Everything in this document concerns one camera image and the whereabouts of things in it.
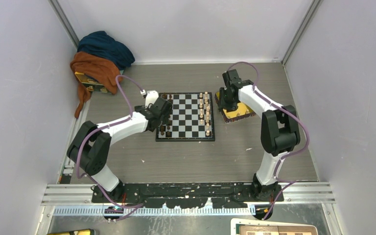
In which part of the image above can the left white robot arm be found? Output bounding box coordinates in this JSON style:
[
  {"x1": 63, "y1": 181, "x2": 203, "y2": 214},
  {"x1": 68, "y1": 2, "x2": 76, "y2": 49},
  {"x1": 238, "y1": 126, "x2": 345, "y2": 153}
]
[{"x1": 67, "y1": 97, "x2": 172, "y2": 202}]

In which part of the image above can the orange cloth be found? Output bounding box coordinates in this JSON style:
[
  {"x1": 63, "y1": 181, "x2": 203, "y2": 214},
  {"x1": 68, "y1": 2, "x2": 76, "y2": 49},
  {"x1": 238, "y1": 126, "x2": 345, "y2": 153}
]
[{"x1": 70, "y1": 51, "x2": 120, "y2": 118}]

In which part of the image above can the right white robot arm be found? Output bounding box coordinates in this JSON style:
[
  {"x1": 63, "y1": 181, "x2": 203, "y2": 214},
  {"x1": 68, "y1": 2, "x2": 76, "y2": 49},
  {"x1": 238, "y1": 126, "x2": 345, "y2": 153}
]
[{"x1": 215, "y1": 70, "x2": 301, "y2": 201}]

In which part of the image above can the yellow patterned box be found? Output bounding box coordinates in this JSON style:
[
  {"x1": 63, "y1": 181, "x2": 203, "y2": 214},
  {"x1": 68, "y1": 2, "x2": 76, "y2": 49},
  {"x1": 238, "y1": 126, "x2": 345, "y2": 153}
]
[{"x1": 74, "y1": 72, "x2": 111, "y2": 94}]

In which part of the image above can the dark blue cloth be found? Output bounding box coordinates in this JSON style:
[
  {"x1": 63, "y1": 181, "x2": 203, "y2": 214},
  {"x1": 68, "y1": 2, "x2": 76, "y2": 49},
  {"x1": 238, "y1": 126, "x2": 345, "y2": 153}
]
[{"x1": 77, "y1": 31, "x2": 135, "y2": 70}]

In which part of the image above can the black and white chessboard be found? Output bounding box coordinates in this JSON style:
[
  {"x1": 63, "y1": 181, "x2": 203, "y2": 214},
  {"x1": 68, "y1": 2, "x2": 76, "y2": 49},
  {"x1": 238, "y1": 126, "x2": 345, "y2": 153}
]
[{"x1": 156, "y1": 92, "x2": 215, "y2": 142}]

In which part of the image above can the gold tin box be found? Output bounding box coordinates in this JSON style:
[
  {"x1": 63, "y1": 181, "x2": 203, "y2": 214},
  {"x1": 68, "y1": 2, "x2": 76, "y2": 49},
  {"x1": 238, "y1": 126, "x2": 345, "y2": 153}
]
[{"x1": 219, "y1": 94, "x2": 256, "y2": 123}]

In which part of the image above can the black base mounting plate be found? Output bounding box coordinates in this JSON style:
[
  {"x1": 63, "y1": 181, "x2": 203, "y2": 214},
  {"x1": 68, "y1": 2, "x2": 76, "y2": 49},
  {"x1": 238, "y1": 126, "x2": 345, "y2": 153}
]
[{"x1": 92, "y1": 182, "x2": 283, "y2": 209}]

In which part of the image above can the dark wooden chess pieces row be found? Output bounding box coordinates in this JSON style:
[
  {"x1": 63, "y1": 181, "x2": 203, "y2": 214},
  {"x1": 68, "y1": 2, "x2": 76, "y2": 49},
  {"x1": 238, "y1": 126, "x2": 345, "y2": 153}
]
[{"x1": 159, "y1": 93, "x2": 173, "y2": 137}]

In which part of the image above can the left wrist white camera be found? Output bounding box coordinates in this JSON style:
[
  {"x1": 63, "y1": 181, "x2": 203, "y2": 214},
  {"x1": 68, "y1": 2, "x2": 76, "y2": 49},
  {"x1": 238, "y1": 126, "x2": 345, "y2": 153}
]
[{"x1": 144, "y1": 90, "x2": 159, "y2": 108}]

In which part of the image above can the wooden board corner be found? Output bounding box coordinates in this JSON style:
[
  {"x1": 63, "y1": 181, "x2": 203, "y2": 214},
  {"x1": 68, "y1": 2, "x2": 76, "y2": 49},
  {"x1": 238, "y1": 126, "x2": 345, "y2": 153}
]
[{"x1": 230, "y1": 218, "x2": 318, "y2": 235}]

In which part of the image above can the gold tin lid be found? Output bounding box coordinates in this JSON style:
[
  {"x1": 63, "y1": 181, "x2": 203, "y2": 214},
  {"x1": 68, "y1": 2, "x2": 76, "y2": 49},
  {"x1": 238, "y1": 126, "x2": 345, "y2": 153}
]
[{"x1": 47, "y1": 229, "x2": 96, "y2": 235}]

